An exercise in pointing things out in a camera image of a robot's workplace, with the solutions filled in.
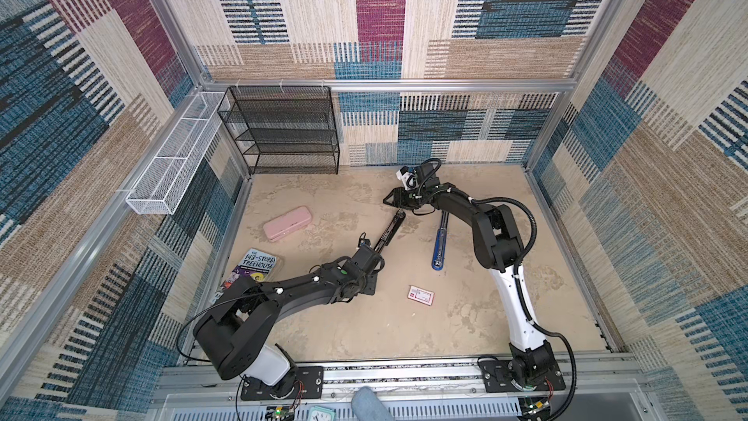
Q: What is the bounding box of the black stapler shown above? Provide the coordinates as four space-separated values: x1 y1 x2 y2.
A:
374 210 406 253

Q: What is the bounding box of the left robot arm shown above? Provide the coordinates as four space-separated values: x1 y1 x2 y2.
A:
193 242 385 386

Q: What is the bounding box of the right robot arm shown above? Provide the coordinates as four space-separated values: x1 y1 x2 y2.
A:
383 158 556 390

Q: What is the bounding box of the red white staple box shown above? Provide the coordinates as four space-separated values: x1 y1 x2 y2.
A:
407 286 434 306

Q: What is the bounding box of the teal electronics box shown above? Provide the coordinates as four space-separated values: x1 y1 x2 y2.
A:
307 407 336 421

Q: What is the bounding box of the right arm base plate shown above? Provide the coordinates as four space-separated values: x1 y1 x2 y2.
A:
476 356 567 393

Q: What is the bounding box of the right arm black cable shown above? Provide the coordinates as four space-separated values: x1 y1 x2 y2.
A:
408 157 579 421

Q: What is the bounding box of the black mesh shelf rack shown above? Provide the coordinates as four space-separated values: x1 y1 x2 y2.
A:
217 86 340 175

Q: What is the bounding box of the pink pencil case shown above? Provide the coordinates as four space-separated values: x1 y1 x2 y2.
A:
263 206 313 243

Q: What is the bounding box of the grey rounded object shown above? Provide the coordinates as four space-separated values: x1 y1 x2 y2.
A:
351 387 395 421

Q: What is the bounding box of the white wire basket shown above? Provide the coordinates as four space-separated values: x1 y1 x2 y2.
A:
126 92 224 216

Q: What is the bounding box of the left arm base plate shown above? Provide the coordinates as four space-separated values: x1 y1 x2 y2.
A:
240 366 325 402

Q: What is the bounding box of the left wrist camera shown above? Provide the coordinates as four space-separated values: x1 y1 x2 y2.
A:
356 232 371 249

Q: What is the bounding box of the purple paperback book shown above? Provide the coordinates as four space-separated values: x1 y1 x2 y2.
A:
215 249 280 299

